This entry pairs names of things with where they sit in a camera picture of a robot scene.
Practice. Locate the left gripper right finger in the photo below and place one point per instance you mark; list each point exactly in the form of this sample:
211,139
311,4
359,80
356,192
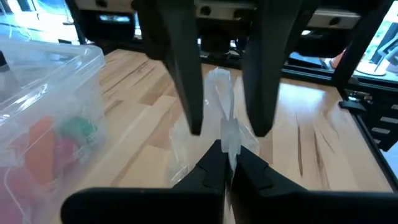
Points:
295,208

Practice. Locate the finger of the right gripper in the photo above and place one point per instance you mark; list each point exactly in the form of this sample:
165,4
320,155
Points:
183,62
267,77

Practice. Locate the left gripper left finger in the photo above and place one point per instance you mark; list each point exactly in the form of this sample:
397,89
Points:
140,207

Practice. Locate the clear plastic bag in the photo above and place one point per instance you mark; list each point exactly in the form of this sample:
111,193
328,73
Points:
222,90

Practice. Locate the pink bandage roll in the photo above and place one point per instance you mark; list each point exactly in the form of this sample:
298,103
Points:
18,193
66,155

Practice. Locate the green bandage roll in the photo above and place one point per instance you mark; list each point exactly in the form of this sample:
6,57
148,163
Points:
77,129

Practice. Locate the orange bandage roll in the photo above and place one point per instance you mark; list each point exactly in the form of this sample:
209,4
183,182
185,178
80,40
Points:
40,149

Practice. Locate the clear plastic storage bin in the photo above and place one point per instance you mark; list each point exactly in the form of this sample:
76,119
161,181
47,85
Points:
46,77

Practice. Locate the black curved bar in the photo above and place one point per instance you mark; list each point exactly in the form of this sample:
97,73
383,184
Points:
2,62

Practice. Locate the black metal table frame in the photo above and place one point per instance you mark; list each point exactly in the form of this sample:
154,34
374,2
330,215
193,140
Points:
357,46

